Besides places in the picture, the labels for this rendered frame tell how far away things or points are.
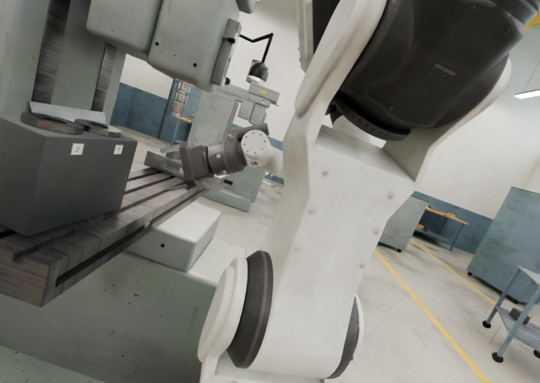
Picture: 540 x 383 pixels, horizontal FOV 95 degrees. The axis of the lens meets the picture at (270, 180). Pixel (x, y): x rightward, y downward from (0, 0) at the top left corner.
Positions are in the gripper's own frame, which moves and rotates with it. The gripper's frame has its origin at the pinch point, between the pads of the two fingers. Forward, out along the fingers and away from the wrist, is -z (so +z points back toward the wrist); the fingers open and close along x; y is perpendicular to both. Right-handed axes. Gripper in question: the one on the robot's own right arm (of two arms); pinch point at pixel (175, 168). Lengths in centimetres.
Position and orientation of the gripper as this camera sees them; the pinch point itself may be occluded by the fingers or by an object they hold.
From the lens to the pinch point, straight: 71.0
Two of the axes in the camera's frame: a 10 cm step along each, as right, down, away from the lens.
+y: -1.2, -0.2, -9.9
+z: 9.8, -1.9, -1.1
